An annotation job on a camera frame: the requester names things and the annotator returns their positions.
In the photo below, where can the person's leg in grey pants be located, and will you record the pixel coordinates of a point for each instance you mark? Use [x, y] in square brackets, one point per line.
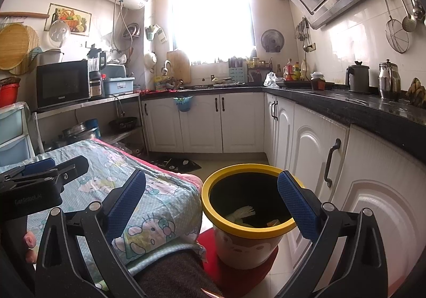
[176, 274]

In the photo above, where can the grey kettle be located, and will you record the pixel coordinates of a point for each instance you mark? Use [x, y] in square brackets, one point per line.
[358, 77]

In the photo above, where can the person's left hand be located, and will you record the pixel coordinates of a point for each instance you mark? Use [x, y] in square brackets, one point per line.
[30, 238]

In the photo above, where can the steel pitcher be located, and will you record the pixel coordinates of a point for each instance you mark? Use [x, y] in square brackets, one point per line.
[388, 81]

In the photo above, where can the white cooking pot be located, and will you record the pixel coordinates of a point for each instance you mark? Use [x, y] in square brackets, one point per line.
[50, 57]

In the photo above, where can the red sauce bottle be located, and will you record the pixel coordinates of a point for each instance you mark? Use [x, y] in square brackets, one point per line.
[289, 73]

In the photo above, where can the teal knife organizer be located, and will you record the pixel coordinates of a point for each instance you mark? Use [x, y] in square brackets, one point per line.
[238, 74]

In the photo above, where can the steel pot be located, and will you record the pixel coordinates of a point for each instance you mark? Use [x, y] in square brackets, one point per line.
[78, 133]

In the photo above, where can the fruit wall picture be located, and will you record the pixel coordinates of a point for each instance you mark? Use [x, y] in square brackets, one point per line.
[71, 16]

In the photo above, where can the red bucket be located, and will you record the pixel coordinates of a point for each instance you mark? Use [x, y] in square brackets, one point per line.
[9, 95]

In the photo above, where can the clear pot lid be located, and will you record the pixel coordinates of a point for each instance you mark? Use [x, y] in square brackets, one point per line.
[59, 33]

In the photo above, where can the wooden cutting board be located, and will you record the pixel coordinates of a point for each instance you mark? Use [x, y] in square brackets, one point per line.
[179, 65]

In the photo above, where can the plastic drawer cabinet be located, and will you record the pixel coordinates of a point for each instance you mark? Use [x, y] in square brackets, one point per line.
[11, 131]

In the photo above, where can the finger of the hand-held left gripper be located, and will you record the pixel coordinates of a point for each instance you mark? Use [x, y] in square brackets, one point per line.
[75, 165]
[38, 165]

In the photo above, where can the black wok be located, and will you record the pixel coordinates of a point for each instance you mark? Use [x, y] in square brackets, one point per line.
[123, 123]

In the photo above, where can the cartoon cat printed blanket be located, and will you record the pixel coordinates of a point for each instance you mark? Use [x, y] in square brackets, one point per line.
[159, 191]

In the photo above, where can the hanging kitchen utensils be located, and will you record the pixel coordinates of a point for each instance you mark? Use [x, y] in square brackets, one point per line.
[303, 30]

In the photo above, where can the blue container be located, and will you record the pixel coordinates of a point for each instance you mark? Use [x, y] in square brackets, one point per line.
[93, 126]

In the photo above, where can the kitchen window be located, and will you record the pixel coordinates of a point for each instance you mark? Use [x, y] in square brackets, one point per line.
[213, 11]

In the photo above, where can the steel shelf table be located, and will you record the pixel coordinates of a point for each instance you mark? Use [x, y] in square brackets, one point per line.
[100, 101]

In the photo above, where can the white colander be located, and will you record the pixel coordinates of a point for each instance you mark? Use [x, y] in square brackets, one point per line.
[150, 59]

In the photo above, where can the white plastic bag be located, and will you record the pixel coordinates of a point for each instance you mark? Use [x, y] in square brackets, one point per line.
[271, 80]

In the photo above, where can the black blender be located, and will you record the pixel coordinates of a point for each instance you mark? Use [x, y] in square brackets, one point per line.
[96, 66]

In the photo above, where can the black microwave oven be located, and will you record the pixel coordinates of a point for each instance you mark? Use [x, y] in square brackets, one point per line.
[63, 83]

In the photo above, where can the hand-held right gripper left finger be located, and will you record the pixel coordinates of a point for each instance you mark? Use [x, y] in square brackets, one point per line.
[124, 204]

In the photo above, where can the brown ginger pile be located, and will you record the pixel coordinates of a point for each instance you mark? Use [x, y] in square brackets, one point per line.
[416, 93]

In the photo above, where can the steel faucet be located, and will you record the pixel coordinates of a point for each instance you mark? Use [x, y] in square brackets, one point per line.
[168, 66]

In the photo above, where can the white kitchen cabinet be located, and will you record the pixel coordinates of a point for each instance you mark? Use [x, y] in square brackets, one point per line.
[313, 148]
[199, 121]

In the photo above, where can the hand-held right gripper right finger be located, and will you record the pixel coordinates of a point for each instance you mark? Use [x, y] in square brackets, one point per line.
[296, 204]

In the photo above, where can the round bamboo board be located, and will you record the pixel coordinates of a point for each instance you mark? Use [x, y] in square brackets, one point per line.
[15, 48]

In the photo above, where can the blue dish drainer box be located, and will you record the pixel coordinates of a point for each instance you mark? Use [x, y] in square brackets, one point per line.
[118, 85]

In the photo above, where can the dark glass jar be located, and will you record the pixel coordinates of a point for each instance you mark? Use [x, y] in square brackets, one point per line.
[318, 83]

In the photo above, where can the yellow rimmed white trash bin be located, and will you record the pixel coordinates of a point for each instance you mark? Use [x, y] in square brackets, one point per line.
[246, 251]

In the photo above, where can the red stool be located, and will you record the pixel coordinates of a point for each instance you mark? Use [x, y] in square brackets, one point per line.
[239, 276]

